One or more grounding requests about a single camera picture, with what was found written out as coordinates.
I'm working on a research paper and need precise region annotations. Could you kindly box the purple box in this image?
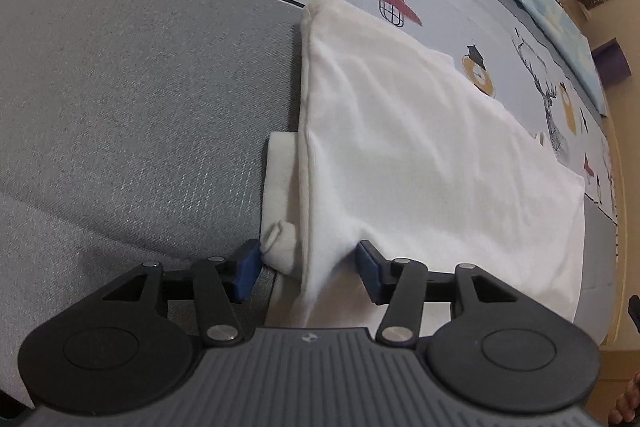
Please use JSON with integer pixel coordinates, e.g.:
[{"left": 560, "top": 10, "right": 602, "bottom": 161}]
[{"left": 593, "top": 41, "right": 634, "bottom": 88}]

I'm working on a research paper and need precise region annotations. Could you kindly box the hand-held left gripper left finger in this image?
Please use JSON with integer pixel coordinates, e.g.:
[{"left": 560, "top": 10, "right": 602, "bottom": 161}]
[{"left": 101, "top": 239, "right": 262, "bottom": 349}]

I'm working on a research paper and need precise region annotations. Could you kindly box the wooden bed frame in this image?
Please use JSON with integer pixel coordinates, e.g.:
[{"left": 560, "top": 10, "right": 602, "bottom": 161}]
[{"left": 495, "top": 0, "right": 640, "bottom": 350}]

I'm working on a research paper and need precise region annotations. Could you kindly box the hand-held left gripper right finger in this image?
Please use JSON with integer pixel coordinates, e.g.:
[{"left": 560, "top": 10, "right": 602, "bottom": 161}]
[{"left": 355, "top": 240, "right": 517, "bottom": 349}]

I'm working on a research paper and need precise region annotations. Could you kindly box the grey mat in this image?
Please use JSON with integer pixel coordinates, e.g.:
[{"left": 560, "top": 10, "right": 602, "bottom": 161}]
[{"left": 0, "top": 0, "right": 623, "bottom": 413}]

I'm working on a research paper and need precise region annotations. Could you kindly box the white garment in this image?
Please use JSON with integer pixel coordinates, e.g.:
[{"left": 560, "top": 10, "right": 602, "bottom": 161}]
[{"left": 262, "top": 0, "right": 587, "bottom": 329}]

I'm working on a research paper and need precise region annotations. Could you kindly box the person's right hand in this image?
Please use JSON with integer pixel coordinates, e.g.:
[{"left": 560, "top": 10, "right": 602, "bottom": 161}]
[{"left": 607, "top": 371, "right": 640, "bottom": 427}]

